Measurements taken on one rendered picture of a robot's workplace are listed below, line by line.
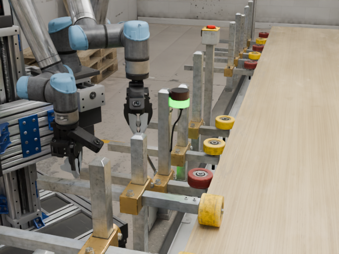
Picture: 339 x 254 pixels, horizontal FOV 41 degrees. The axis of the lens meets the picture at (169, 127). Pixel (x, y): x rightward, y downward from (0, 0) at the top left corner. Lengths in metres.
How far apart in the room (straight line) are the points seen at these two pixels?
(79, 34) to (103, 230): 0.63
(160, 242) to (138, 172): 0.33
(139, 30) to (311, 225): 0.71
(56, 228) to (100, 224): 1.44
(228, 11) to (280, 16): 1.02
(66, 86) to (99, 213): 0.52
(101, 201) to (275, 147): 0.84
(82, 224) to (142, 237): 1.16
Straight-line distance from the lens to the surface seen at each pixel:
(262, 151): 1.63
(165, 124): 1.42
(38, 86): 1.46
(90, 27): 1.43
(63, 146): 1.50
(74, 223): 2.49
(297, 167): 1.55
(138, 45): 1.35
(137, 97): 1.35
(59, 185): 1.30
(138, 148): 1.19
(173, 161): 1.67
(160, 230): 1.53
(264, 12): 9.37
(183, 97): 1.37
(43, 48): 1.56
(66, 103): 1.42
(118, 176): 1.52
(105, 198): 0.99
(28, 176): 2.24
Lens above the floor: 1.58
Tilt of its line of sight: 22 degrees down
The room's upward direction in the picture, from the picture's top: 1 degrees clockwise
